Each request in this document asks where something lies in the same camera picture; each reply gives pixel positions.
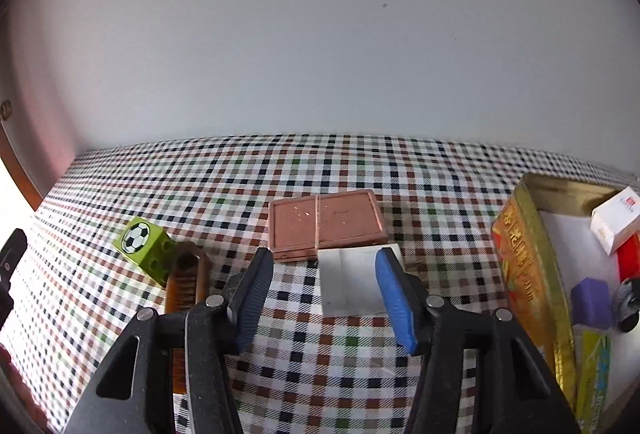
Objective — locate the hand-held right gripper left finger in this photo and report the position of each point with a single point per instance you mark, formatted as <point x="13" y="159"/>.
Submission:
<point x="252" y="304"/>

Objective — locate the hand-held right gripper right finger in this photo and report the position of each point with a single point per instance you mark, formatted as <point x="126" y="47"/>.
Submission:
<point x="395" y="299"/>

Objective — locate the white box with red label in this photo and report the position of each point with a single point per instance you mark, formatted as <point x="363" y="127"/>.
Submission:
<point x="615" y="219"/>

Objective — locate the red toy brick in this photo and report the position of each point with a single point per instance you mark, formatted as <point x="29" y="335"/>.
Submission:
<point x="631" y="259"/>

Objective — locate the brown comb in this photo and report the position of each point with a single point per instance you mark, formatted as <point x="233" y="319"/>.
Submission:
<point x="185" y="284"/>

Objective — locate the wooden door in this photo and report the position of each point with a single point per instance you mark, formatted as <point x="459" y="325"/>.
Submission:
<point x="20" y="179"/>

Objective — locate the green soccer ball block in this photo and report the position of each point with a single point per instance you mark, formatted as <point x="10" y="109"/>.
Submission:
<point x="142" y="244"/>

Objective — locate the checkered tablecloth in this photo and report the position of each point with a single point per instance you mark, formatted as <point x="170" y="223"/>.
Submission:
<point x="320" y="164"/>

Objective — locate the purple block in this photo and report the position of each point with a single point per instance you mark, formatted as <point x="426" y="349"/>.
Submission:
<point x="592" y="301"/>

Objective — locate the yellow green packet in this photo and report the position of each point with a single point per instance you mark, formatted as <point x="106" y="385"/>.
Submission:
<point x="592" y="374"/>

